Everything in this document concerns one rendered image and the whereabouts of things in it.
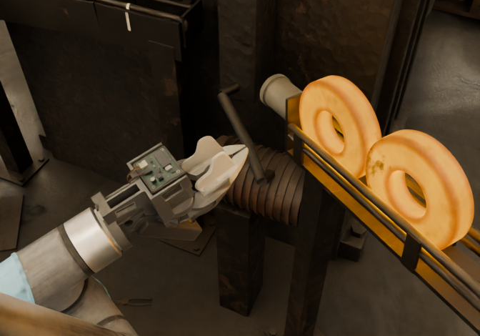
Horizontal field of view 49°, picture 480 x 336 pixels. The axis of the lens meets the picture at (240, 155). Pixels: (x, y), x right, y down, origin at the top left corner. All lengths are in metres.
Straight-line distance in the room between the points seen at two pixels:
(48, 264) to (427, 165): 0.46
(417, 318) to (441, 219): 0.81
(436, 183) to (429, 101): 1.43
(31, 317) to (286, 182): 0.56
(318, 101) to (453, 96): 1.37
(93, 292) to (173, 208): 0.16
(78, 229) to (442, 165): 0.44
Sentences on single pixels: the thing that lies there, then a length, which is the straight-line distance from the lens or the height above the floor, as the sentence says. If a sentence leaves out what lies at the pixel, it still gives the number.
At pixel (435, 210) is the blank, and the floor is 0.74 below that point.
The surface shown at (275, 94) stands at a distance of 0.87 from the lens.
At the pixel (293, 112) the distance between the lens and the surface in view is 0.83.
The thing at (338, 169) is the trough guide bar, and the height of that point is 0.69.
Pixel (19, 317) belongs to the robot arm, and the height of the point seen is 0.82.
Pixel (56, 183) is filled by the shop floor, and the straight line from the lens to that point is 1.74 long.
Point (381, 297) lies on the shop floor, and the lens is 1.46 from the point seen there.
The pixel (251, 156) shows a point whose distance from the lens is 0.93.
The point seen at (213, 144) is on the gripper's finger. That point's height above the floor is 0.73.
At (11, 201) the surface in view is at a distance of 1.73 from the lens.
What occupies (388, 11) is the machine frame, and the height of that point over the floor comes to 0.76.
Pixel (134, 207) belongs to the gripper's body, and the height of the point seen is 0.72.
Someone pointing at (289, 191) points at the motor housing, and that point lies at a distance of 0.95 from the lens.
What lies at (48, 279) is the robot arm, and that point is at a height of 0.68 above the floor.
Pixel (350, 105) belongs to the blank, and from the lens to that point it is 0.72.
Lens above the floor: 1.23
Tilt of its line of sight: 45 degrees down
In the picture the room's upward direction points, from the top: straight up
